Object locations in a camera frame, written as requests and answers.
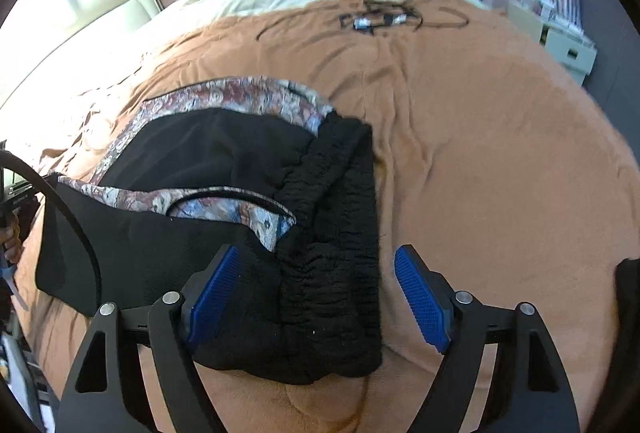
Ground cream bed sheet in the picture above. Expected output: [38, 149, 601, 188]
[1, 0, 480, 123]

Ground black floral patterned pants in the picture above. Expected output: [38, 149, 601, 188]
[36, 76, 382, 385]

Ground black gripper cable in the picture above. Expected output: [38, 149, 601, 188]
[0, 149, 104, 309]

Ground black cable on bed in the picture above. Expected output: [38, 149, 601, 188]
[254, 0, 471, 43]

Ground white bedside cabinet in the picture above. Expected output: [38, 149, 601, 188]
[506, 0, 598, 85]

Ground folded black garment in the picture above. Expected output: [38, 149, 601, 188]
[615, 259, 639, 369]

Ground brown bed blanket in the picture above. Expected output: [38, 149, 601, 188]
[16, 0, 639, 432]

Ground person left hand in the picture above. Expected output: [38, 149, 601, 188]
[0, 211, 24, 265]

